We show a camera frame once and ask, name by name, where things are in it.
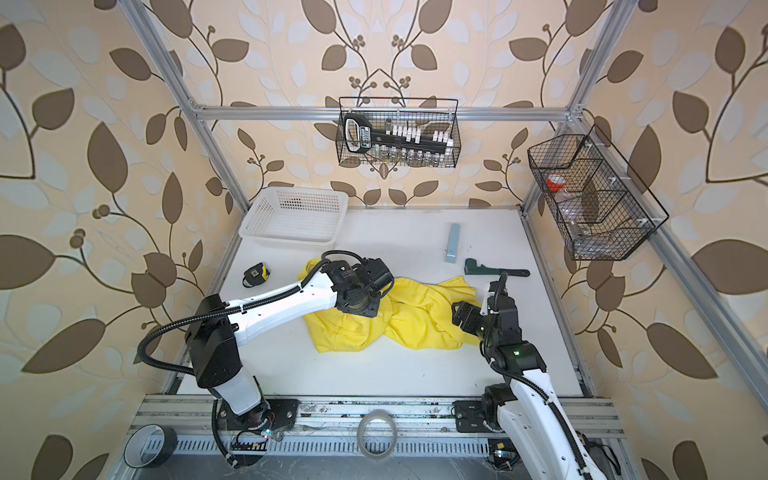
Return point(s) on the black socket set holder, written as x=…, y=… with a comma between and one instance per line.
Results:
x=361, y=133

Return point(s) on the red white cup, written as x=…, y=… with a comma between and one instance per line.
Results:
x=555, y=183

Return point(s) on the back black wire basket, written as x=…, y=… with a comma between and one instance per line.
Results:
x=421, y=109

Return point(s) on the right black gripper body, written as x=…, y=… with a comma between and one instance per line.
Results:
x=475, y=322

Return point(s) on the white plastic basket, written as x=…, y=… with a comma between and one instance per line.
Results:
x=297, y=218

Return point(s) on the green pipe wrench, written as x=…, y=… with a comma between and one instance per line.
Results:
x=473, y=268

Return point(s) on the clear tape roll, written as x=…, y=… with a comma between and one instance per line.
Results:
x=377, y=435

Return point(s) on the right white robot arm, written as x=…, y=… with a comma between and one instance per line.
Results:
x=524, y=406

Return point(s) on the side black wire basket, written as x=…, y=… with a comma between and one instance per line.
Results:
x=606, y=211

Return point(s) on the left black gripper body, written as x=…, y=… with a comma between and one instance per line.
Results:
x=369, y=304

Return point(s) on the yellow trousers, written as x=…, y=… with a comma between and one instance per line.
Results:
x=414, y=315

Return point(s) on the black yellow tape measure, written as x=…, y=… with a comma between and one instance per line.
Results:
x=255, y=276

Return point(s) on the light blue block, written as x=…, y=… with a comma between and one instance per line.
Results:
x=451, y=251

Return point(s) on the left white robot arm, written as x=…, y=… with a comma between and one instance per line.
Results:
x=216, y=335

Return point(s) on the black tape roll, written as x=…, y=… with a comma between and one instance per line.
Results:
x=150, y=446

